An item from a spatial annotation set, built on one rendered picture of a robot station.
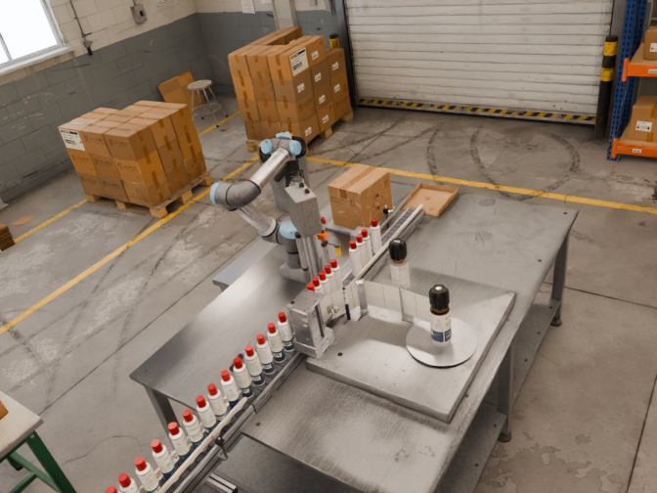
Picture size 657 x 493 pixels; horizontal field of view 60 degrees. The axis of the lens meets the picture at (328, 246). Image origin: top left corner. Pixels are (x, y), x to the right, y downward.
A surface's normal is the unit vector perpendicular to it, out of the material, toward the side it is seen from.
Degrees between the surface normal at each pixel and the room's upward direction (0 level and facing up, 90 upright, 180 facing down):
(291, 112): 90
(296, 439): 0
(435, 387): 0
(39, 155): 90
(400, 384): 0
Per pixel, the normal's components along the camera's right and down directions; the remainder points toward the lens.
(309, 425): -0.14, -0.83
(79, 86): 0.82, 0.21
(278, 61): -0.51, 0.53
